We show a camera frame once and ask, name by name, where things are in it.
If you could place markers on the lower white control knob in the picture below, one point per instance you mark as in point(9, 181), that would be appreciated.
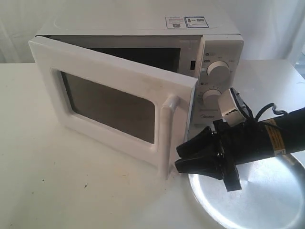
point(210, 97)

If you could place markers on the blue white label sticker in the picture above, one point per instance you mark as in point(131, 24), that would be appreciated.
point(186, 22)

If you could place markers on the upper white control knob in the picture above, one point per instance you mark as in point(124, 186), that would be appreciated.
point(218, 70)

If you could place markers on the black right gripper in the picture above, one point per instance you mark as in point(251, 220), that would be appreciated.
point(244, 143)

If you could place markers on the white curtain backdrop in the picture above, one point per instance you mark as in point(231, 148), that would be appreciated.
point(271, 29)

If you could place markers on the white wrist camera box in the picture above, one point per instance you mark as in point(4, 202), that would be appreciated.
point(232, 107)

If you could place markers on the round stainless steel plate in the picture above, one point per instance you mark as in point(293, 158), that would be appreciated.
point(272, 195)

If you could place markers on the white microwave oven body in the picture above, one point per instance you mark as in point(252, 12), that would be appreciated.
point(137, 32)

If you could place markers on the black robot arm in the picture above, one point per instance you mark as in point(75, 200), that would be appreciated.
point(217, 154)

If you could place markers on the white control knob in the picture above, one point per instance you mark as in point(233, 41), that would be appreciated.
point(210, 97)
point(218, 70)

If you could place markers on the white microwave door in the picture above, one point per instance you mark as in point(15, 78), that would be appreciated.
point(137, 109)

